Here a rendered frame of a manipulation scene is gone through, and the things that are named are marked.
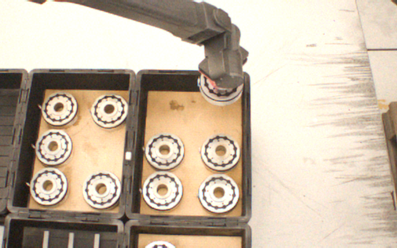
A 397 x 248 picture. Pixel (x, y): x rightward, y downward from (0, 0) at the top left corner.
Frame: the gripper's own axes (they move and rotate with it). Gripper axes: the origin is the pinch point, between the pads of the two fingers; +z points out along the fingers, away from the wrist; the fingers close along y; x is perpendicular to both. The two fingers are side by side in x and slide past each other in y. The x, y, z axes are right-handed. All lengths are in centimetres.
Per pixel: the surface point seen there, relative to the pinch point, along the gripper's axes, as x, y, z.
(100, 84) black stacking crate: 29.4, -15.8, 19.2
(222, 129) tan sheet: -3.8, -2.4, 22.1
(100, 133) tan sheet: 20.2, -25.4, 22.5
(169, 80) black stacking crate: 14.6, -3.1, 16.2
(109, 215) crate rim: -0.4, -39.9, 12.4
